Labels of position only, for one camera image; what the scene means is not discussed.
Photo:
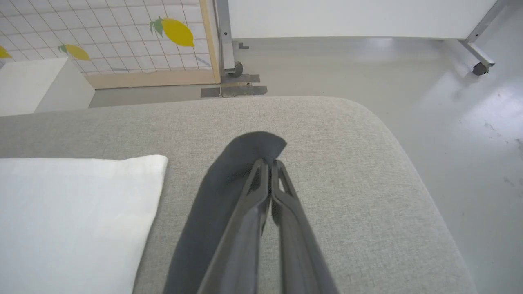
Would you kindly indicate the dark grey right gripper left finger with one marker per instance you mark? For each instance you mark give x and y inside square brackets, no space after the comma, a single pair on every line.
[237,261]

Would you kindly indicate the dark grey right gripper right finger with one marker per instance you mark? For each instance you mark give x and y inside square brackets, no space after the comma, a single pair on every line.
[302,265]

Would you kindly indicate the black and white raglan shirt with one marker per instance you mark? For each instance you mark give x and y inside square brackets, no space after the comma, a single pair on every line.
[61,224]

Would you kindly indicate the grey fabric sofa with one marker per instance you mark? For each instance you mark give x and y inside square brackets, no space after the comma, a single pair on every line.
[367,196]

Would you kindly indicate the dark metal screen foot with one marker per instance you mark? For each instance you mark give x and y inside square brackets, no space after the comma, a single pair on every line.
[241,87]

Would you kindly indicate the lemon print tiled screen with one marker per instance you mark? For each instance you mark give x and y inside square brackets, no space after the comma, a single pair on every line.
[122,41]

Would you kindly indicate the white board on wheeled stand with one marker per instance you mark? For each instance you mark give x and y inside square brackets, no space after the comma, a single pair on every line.
[347,18]

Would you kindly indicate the white cabinet block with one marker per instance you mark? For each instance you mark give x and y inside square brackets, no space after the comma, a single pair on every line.
[36,85]

